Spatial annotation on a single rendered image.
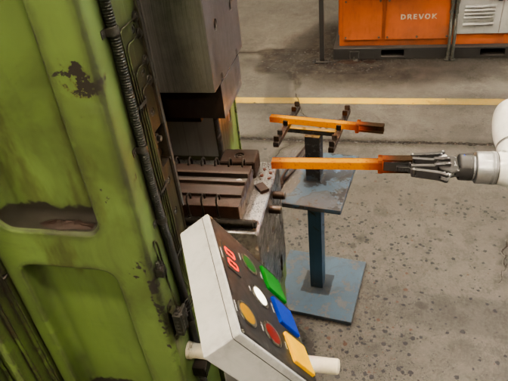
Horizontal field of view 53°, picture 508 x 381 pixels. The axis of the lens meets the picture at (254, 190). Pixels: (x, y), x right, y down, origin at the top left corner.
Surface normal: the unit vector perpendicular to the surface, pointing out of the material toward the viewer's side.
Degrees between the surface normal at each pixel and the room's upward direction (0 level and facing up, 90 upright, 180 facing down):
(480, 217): 0
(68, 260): 90
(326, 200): 0
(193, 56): 90
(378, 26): 90
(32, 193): 89
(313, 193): 0
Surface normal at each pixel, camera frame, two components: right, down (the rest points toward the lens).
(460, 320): -0.10, -0.80
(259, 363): 0.23, 0.55
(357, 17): -0.20, 0.59
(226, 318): -0.57, -0.59
